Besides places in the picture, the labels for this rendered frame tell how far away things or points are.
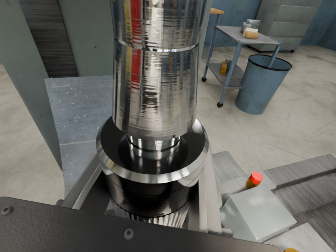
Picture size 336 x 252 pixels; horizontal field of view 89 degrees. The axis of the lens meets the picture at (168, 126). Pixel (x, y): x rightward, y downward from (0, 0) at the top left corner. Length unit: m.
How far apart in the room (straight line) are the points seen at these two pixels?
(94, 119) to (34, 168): 1.40
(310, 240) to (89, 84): 0.48
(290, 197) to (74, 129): 0.53
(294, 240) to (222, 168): 0.15
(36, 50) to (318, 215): 0.68
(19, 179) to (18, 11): 1.49
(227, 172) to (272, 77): 1.96
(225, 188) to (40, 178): 1.57
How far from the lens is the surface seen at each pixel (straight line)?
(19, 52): 0.47
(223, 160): 0.38
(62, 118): 0.48
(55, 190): 1.61
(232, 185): 0.30
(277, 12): 5.11
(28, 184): 1.74
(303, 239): 0.31
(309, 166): 0.60
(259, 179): 0.29
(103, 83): 0.46
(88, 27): 0.43
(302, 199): 0.51
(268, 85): 2.31
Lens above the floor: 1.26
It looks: 40 degrees down
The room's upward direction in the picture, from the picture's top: 6 degrees clockwise
